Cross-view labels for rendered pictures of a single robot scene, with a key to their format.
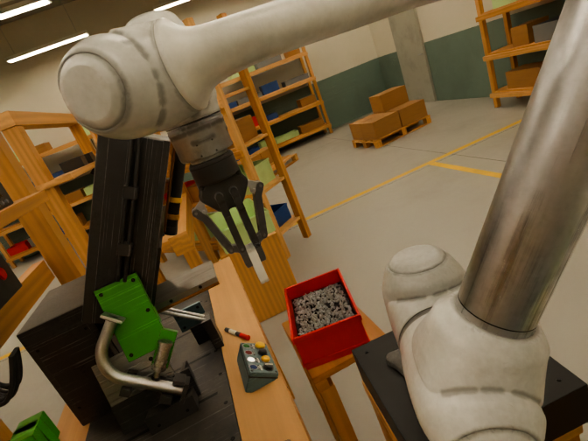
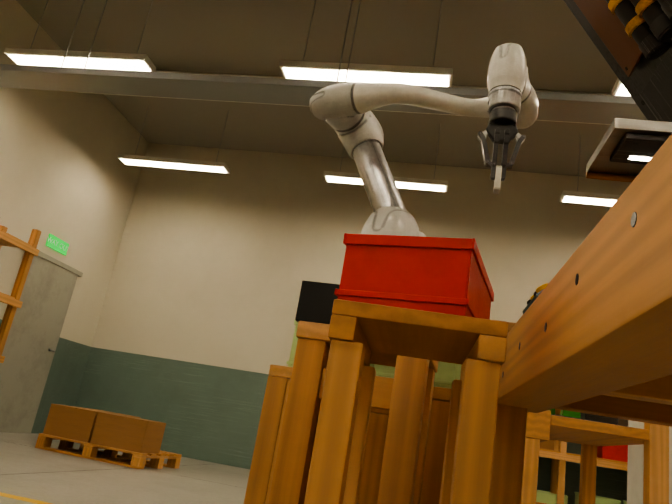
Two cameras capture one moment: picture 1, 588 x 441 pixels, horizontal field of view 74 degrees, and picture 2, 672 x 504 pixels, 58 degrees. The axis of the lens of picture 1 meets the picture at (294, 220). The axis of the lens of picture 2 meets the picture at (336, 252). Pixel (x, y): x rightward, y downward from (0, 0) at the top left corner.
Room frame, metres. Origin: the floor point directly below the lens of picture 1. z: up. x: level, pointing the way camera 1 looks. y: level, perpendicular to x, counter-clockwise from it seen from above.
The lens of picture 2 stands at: (2.14, 0.24, 0.60)
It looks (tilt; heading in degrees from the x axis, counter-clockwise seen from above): 17 degrees up; 201
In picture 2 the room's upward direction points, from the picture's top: 10 degrees clockwise
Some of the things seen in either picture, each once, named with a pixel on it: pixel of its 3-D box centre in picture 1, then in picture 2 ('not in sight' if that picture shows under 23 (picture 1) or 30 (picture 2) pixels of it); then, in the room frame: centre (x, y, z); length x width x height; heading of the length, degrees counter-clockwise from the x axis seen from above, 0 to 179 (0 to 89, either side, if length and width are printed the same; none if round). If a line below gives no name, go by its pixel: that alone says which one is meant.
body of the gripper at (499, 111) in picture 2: (220, 182); (502, 127); (0.64, 0.09, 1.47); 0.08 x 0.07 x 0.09; 101
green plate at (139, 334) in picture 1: (133, 311); not in sight; (0.98, 0.50, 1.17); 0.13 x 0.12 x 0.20; 11
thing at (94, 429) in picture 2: not in sight; (114, 436); (-3.43, -3.94, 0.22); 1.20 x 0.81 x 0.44; 94
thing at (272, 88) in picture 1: (257, 112); not in sight; (9.78, -0.14, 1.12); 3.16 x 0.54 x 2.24; 99
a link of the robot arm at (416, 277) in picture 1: (428, 303); (389, 247); (0.63, -0.18, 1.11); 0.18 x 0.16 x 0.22; 168
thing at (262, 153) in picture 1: (264, 163); not in sight; (7.99, 0.12, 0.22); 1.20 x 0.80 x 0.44; 139
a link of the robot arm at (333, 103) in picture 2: not in sight; (336, 103); (0.51, -0.46, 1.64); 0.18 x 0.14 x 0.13; 78
